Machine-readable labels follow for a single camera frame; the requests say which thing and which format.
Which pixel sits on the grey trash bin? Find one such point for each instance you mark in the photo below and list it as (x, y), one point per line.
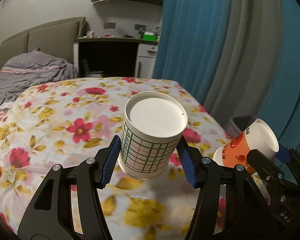
(238, 124)

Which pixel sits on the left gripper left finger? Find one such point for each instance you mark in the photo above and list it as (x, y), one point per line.
(49, 213)

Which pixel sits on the green box on desk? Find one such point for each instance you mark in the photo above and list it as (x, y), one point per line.
(149, 36)

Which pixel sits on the green grid paper cup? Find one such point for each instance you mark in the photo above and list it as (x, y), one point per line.
(153, 125)

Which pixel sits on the grey upholstered headboard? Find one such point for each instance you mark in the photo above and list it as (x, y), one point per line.
(55, 38)

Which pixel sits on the blue grey curtain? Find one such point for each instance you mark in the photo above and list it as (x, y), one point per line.
(236, 57)

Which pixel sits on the floral bed sheet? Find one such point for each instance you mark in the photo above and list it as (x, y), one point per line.
(66, 122)

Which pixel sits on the grey striped duvet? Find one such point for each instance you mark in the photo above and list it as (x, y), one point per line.
(31, 69)

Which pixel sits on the orange paper cup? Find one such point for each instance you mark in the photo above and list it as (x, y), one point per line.
(258, 136)

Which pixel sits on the dark desk with drawers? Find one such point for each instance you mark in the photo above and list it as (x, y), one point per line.
(114, 57)

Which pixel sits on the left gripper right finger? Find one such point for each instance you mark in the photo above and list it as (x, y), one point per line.
(246, 212)

